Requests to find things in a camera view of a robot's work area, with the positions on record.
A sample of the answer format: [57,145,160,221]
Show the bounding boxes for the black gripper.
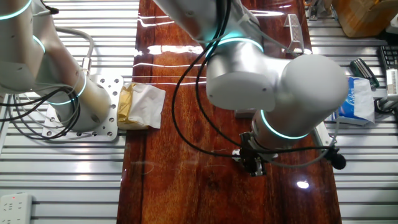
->
[239,132,272,177]

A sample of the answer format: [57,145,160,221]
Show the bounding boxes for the white mesh mini goal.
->
[283,14,305,55]

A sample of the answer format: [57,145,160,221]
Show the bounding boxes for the white box with green button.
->
[234,108,259,119]

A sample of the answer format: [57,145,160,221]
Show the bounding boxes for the red-brown wooden board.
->
[116,0,343,224]

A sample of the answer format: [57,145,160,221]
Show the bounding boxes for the blue tissue pack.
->
[331,76,376,126]

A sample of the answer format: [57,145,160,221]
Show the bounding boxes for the gold tissue pack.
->
[117,82,167,131]

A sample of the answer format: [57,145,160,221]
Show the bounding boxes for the black green hand tool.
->
[349,58,380,91]

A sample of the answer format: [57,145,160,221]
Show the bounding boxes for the grey metal clamp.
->
[306,0,332,21]

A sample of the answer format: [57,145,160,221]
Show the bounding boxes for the black keyboard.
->
[379,45,398,70]

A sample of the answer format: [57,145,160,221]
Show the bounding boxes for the brown cardboard box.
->
[331,0,398,39]

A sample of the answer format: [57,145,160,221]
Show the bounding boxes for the white plastic object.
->
[385,14,398,35]

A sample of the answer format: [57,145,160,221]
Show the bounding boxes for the white power strip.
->
[0,192,34,224]

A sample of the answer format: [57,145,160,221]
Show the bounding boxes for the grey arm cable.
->
[242,14,340,169]

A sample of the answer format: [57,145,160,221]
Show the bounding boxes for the black cable plug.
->
[325,146,347,170]

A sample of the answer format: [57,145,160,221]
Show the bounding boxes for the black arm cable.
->
[171,0,249,158]
[195,0,332,156]

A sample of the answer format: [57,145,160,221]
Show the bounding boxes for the grey camera with black cables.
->
[374,93,398,115]

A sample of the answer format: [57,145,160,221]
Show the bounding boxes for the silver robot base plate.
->
[42,74,125,143]

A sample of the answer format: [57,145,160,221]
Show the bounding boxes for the black base cable loop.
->
[0,86,81,140]

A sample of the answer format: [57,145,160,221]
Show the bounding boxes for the thick grey base cable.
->
[55,27,96,77]

